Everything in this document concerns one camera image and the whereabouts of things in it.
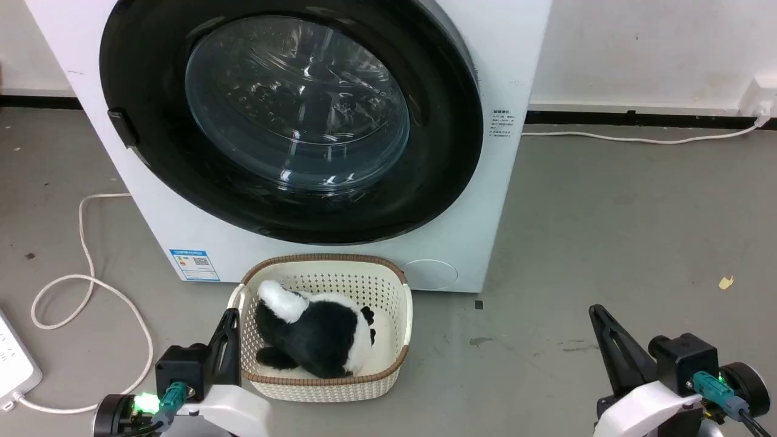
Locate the white washing machine body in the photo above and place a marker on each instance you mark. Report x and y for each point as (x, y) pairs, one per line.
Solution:
(522, 54)

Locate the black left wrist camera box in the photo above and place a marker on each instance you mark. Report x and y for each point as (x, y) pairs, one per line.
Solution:
(181, 367)

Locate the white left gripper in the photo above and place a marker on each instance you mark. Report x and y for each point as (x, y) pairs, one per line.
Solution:
(237, 409)

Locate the round black washer door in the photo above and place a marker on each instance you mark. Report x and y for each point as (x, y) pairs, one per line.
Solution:
(152, 73)

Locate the black and white panda plush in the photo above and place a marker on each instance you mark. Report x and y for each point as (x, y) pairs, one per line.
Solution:
(322, 334)

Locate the small text sticker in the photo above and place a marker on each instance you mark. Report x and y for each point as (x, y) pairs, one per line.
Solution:
(503, 124)

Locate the blue energy label sticker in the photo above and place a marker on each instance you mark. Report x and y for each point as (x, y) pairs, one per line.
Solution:
(195, 264)

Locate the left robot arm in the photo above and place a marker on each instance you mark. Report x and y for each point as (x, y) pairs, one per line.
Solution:
(115, 416)

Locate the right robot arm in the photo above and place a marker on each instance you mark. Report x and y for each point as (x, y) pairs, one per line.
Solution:
(749, 385)

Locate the white power strip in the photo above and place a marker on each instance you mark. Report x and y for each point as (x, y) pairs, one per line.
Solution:
(12, 358)

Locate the round white filter cover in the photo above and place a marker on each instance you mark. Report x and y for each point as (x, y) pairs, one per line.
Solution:
(431, 274)

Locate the yellow paper scrap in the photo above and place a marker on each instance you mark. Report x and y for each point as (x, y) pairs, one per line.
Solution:
(726, 282)

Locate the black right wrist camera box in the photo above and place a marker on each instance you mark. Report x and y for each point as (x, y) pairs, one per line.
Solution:
(683, 358)

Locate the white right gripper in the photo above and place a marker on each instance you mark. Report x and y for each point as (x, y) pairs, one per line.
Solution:
(649, 406)

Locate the cream plastic laundry basket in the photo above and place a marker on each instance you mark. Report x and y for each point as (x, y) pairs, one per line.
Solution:
(388, 291)

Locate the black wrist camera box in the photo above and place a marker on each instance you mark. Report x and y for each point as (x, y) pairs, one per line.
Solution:
(683, 358)
(181, 367)

